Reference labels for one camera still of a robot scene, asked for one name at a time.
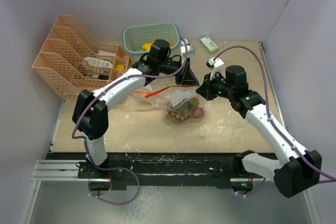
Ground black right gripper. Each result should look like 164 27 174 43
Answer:
196 71 234 101

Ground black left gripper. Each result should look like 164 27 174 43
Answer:
158 56 199 87

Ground brown fake potato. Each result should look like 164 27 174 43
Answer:
194 106 205 118

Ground clear zip bag red seal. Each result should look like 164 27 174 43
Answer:
130 85 180 106

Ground yellow fake bell pepper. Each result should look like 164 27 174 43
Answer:
142 42 153 51

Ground brown fake mushrooms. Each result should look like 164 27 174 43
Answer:
165 97 200 123

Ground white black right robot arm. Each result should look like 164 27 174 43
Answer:
196 65 322 198

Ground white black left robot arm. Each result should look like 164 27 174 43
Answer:
72 39 199 178

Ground small white green box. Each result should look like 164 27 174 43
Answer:
200 36 218 54

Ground light blue plastic basket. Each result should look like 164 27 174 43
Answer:
122 22 181 55

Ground small yellow item in organizer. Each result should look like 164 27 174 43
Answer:
115 63 126 71

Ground orange mesh file organizer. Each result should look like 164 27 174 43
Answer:
32 15 131 100

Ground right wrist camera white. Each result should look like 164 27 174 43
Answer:
206 57 224 81

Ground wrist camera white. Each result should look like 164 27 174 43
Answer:
180 40 195 57
206 57 224 81

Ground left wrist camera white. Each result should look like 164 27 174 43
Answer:
180 40 195 57

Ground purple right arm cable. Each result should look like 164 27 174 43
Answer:
212 45 336 184

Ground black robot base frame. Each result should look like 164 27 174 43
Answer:
46 153 261 190

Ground aluminium rail frame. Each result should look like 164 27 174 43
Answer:
19 159 79 224

